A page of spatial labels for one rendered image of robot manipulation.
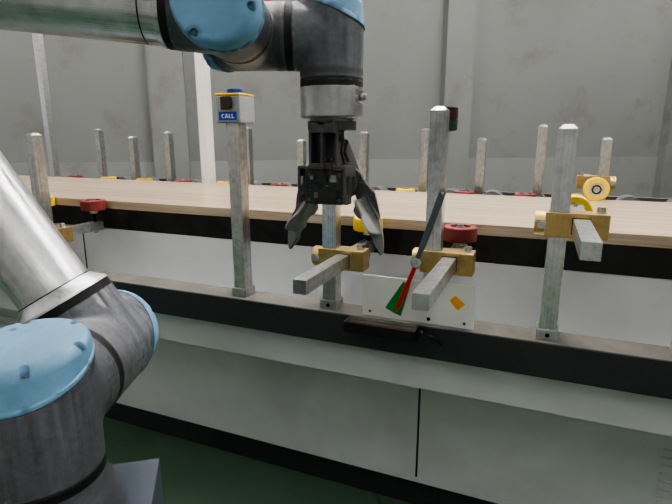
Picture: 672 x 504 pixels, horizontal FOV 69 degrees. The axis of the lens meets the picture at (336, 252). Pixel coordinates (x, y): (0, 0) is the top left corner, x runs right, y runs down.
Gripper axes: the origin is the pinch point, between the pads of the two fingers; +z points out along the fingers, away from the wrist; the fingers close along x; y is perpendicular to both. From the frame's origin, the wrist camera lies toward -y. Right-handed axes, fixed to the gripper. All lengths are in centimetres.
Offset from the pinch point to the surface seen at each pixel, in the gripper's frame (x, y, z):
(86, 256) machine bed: -118, -70, 25
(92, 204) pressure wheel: -105, -61, 4
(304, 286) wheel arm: -10.5, -13.5, 10.6
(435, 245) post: 12.2, -35.4, 5.5
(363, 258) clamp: -4.4, -36.6, 10.0
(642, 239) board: 57, -53, 5
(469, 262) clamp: 19.7, -33.9, 8.5
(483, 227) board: 22, -56, 4
